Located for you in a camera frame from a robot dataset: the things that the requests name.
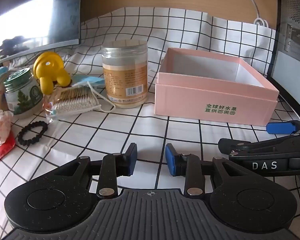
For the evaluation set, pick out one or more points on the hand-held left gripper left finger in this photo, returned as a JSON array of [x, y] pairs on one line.
[[133, 158]]

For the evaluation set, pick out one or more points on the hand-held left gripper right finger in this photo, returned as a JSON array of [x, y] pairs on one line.
[[170, 160]]

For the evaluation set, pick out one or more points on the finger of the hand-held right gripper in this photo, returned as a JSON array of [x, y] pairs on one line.
[[242, 146], [281, 128]]

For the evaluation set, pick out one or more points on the pink cardboard box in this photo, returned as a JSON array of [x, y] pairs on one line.
[[215, 100]]

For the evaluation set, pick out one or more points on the blue face mask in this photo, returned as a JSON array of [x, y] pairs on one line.
[[86, 80]]

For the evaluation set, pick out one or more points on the yellow rubber toy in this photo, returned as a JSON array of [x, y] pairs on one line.
[[46, 67]]

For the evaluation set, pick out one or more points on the red printed tissue packet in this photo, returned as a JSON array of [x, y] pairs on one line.
[[1, 152]]

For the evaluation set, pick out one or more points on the pink lace scrunchie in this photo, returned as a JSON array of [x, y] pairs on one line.
[[0, 125]]

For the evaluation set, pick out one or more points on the black white checkered tablecloth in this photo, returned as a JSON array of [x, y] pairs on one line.
[[140, 130]]

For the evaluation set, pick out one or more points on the clear jar with orange label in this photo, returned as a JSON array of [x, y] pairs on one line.
[[125, 80]]

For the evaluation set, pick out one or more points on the bag of cotton swabs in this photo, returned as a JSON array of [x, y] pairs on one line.
[[72, 102]]

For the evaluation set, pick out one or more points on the grey computer case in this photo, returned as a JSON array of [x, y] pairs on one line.
[[295, 30]]

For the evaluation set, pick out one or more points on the green lid jar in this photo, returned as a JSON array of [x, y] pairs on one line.
[[22, 97]]

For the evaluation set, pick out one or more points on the black monitor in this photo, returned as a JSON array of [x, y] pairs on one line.
[[27, 17]]

